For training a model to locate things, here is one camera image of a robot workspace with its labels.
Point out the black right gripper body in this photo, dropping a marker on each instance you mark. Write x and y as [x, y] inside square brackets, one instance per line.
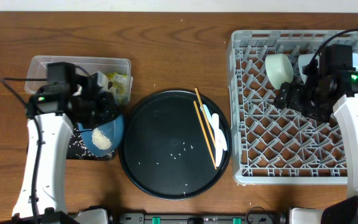
[306, 101]

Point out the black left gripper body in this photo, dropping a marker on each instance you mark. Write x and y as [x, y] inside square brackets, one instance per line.
[97, 110]

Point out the dark blue plate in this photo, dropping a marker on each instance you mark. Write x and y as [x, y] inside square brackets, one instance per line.
[114, 130]

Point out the yellow green snack wrapper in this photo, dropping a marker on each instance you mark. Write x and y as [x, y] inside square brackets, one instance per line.
[118, 86]

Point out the light blue bowl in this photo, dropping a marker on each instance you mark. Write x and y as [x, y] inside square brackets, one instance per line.
[306, 62]

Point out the light green bowl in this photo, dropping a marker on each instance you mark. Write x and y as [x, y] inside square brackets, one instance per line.
[278, 69]

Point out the light blue cup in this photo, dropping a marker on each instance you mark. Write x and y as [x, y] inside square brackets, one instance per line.
[355, 61]

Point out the white tissue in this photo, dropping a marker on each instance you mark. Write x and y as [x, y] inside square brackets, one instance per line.
[107, 81]

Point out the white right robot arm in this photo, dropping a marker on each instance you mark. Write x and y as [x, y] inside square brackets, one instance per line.
[325, 94]

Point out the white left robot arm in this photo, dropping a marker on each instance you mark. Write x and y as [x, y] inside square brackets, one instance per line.
[66, 102]

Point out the clear plastic waste bin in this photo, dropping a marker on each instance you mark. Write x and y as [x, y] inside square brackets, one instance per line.
[38, 66]

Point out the black square waste bin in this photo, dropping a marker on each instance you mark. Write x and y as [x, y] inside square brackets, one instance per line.
[77, 149]

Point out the grey dishwasher rack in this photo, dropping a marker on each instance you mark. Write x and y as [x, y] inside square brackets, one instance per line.
[272, 146]

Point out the white rice heap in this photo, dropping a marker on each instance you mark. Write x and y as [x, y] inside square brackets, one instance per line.
[100, 140]

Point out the round black tray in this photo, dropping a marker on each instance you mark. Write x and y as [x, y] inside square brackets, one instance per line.
[164, 152]

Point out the white plastic spoon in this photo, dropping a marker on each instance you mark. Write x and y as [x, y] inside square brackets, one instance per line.
[221, 135]

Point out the wooden chopstick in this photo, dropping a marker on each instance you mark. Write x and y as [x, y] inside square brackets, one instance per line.
[204, 134]
[205, 116]

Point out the black rail with green clips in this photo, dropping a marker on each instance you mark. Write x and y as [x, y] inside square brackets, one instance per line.
[258, 217]

